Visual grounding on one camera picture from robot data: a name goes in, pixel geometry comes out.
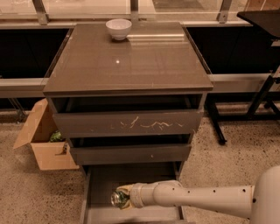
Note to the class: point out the grey drawer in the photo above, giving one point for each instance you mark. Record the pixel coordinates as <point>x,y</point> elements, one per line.
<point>110,150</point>
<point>102,180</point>
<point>117,116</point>

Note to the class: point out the green item in box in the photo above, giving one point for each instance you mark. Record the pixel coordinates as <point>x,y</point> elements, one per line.
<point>56,137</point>

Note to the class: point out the green can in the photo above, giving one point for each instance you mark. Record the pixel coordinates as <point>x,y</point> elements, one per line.
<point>119,198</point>

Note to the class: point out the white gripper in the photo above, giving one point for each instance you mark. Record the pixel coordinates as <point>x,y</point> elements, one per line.
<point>136,194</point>

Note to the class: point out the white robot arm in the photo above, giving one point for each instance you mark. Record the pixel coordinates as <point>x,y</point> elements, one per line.
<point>259,203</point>

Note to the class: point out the middle grey drawer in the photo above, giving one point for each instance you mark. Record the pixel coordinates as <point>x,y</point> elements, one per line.
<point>110,150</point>

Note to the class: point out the grey drawer cabinet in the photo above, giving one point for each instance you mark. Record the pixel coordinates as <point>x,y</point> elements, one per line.
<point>155,59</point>

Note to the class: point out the metal window railing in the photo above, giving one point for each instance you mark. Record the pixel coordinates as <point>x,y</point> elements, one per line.
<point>186,12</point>

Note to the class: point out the bottom grey drawer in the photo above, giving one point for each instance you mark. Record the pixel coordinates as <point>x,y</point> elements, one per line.
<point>102,180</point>

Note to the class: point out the top grey drawer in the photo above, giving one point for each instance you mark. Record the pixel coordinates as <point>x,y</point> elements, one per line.
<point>117,116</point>

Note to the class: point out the white ceramic bowl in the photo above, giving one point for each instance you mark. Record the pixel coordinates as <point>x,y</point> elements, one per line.
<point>118,28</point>

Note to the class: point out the open cardboard box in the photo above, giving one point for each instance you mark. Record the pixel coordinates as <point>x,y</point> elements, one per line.
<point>36,133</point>

